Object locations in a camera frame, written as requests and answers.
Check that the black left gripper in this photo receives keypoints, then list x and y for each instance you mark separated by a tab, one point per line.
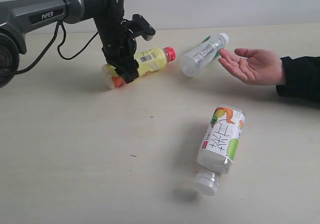
117	48

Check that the yellow juice bottle red cap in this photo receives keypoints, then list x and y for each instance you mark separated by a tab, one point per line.
149	61

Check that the clear bottle green white label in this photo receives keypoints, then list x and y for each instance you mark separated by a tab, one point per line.
192	63

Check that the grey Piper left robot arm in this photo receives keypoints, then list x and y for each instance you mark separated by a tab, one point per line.
19	17

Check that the person's open bare hand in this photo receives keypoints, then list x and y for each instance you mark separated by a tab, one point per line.
259	67

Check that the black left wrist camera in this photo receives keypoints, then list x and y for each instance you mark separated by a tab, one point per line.
139	26

